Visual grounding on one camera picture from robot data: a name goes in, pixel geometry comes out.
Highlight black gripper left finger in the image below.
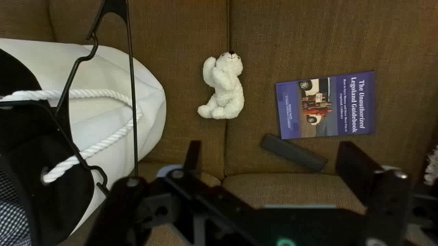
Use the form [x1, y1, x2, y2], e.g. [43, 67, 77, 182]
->
[184, 140, 203, 173]

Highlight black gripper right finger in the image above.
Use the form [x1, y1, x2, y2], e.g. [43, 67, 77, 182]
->
[336, 140, 383, 196]

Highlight dark grey remote control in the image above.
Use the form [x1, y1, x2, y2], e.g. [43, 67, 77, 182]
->
[259, 133, 330, 174]

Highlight brown fabric couch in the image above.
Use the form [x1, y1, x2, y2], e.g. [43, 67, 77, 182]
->
[0, 0, 438, 246]

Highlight blue paperback book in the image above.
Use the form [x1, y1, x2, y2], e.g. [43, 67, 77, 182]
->
[274, 70, 378, 141]

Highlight white teddy bear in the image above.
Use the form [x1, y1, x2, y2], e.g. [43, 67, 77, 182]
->
[196, 51, 247, 122]

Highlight white black mesh laundry hamper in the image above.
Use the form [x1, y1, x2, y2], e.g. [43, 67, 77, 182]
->
[0, 0, 169, 246]

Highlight white rope handle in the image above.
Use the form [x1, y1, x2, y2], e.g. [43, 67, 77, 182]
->
[0, 88, 144, 185]

